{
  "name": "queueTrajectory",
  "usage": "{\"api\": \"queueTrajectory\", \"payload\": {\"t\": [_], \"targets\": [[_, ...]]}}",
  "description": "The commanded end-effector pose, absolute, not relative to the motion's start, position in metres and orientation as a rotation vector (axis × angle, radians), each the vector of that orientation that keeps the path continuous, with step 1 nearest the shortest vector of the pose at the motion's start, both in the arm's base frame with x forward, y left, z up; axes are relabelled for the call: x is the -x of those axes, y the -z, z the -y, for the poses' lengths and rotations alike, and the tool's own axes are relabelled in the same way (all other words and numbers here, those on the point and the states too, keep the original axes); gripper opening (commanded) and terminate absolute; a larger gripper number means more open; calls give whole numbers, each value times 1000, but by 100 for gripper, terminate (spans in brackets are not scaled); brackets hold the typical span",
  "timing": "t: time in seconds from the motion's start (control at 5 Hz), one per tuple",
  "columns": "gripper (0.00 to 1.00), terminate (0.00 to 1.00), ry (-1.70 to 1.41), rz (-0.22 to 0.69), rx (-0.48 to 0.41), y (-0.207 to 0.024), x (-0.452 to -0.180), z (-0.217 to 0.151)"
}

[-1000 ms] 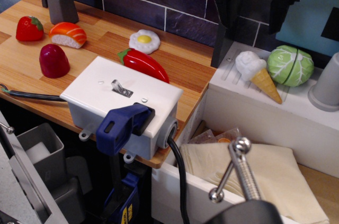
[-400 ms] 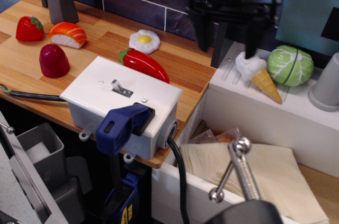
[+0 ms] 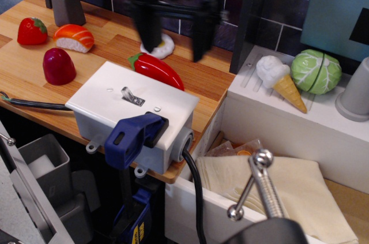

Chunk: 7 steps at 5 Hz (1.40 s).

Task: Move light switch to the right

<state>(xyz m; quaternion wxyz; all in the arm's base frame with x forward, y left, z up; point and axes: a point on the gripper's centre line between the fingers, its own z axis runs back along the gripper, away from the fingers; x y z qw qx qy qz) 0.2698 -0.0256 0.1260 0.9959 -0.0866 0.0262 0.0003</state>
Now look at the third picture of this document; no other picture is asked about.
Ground toy salmon sushi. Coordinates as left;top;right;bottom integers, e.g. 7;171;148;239
53;24;95;53

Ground blue bar clamp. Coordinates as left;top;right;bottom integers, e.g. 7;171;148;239
104;112;169;243

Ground black cable left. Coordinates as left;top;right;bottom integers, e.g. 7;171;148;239
0;91;73;111

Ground grey plastic cup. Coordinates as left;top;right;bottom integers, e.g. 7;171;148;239
335;57;368;122

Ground metal screw clamp handle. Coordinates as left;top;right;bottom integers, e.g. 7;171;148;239
227;148;285;222

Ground toy ice cream cone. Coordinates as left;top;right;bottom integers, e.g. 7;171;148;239
256;55;307;114

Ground toy fried egg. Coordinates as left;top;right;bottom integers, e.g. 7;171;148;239
140;33;175;59

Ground plastic snack bags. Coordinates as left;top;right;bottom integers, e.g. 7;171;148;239
205;139;263;157

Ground dark grey post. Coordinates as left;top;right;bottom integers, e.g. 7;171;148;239
229;0;265;74

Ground red toy strawberry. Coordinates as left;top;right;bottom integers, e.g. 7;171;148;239
17;17;48;45

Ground clear light switch toggle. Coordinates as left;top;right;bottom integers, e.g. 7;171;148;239
121;87;140;105

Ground teal box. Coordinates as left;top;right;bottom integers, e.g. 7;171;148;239
300;0;368;62

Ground cream folded cloth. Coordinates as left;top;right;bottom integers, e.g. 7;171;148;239
195;156;359;244

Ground grey metal bin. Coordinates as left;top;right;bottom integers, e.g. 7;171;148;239
18;134;93;243

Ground grey toy salt shaker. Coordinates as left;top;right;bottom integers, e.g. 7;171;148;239
51;0;86;27

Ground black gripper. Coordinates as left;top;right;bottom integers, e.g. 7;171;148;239
129;0;224;62

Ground white drawer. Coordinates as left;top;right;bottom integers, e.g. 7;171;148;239
164;44;369;244

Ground black power cable right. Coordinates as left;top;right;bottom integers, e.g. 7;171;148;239
181;149;207;244

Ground white switch box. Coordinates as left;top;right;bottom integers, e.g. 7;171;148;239
66;62;199;176

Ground dark red toy half-egg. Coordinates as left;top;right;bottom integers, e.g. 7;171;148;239
43;48;77;85

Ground red toy chili pepper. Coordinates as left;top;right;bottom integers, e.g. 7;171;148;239
127;52;185;91

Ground green toy cabbage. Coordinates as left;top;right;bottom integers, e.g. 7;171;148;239
291;49;342;95

